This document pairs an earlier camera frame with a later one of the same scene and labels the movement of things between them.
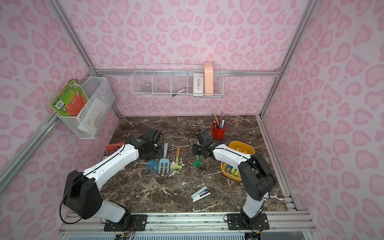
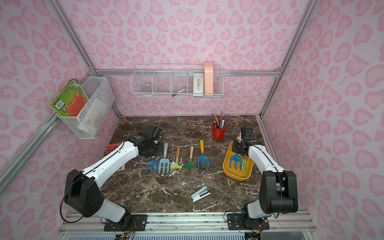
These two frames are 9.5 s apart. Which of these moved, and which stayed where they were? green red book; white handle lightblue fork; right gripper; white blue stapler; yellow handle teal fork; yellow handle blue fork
Moved: right gripper; yellow handle blue fork
Stayed: green red book; yellow handle teal fork; white handle lightblue fork; white blue stapler
